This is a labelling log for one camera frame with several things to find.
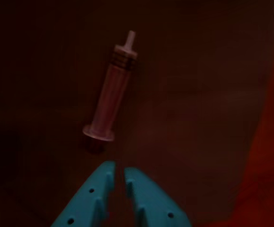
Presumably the clear plastic syringe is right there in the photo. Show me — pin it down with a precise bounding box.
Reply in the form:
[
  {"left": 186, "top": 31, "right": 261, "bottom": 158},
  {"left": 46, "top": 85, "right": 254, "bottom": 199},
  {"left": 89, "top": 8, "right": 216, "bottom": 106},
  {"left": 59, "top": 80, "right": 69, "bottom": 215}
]
[{"left": 82, "top": 30, "right": 139, "bottom": 154}]

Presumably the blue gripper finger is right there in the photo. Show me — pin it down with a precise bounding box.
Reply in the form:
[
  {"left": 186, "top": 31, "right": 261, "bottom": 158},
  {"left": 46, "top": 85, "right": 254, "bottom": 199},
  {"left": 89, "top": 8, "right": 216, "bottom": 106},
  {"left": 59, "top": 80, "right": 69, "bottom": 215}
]
[
  {"left": 50, "top": 160, "right": 116, "bottom": 227},
  {"left": 124, "top": 167, "right": 193, "bottom": 227}
]

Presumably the grey mat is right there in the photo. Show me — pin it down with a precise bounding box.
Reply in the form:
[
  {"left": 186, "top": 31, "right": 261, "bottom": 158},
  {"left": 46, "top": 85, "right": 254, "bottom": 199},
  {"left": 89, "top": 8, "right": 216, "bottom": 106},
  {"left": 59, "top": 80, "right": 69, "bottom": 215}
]
[{"left": 0, "top": 0, "right": 274, "bottom": 227}]

